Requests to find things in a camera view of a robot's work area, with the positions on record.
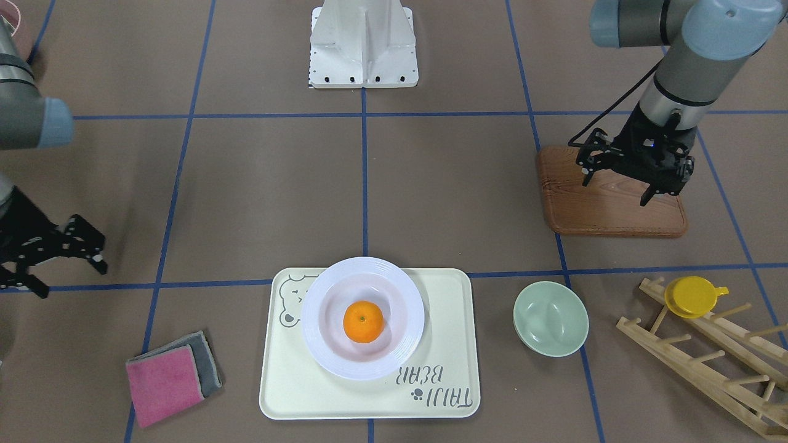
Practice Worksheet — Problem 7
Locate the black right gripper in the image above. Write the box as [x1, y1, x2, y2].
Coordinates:
[1, 186, 109, 299]

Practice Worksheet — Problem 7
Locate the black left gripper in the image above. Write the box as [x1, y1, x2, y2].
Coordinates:
[616, 105, 697, 207]

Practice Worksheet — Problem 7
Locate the white ridged plate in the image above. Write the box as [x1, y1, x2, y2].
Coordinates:
[301, 257, 425, 381]

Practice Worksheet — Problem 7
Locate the orange fruit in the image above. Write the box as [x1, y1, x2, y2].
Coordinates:
[342, 300, 385, 344]

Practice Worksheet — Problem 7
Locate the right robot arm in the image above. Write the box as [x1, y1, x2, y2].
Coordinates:
[1, 18, 109, 299]

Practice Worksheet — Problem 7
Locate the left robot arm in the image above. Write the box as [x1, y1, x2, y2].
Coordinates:
[576, 1, 786, 206]

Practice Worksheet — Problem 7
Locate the brown wooden tray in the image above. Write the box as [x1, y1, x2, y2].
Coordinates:
[536, 146, 689, 238]

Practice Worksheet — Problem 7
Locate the cream bear tray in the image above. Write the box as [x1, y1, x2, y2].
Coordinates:
[259, 268, 481, 420]

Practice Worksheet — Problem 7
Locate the yellow cup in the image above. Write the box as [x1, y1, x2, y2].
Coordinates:
[664, 276, 730, 319]

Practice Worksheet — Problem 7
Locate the pink folded cloth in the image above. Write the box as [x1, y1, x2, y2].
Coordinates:
[126, 330, 223, 427]

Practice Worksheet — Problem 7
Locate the green bowl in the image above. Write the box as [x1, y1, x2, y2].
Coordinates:
[512, 281, 589, 358]

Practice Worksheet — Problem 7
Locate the wooden cup rack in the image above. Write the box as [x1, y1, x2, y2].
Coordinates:
[616, 278, 787, 442]

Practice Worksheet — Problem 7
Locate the pink bowl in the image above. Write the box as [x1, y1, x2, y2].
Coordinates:
[1, 1, 34, 60]

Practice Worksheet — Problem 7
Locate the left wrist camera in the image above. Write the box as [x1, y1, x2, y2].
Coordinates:
[575, 128, 623, 187]

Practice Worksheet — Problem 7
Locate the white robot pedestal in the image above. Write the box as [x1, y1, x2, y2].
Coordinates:
[308, 1, 419, 89]

